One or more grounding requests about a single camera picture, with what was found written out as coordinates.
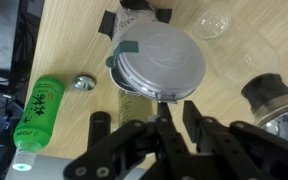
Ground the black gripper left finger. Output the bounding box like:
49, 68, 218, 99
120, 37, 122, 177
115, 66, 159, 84
63, 102, 192, 180

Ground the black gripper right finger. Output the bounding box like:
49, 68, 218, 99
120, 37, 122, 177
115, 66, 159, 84
183, 100, 288, 180

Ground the tin canister with lavender lid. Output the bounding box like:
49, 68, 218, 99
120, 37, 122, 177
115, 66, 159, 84
105, 6, 207, 104

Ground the green tea bottle kanji label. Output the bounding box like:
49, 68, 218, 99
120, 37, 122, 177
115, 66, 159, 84
11, 75, 66, 172

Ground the olive glass jar with lid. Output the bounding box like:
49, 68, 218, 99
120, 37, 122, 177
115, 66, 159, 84
117, 89, 154, 129

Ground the small shiny metal knob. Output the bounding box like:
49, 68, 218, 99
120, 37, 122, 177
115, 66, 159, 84
73, 75, 97, 92

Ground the black equipment rack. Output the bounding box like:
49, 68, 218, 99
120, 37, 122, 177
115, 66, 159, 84
0, 0, 45, 98

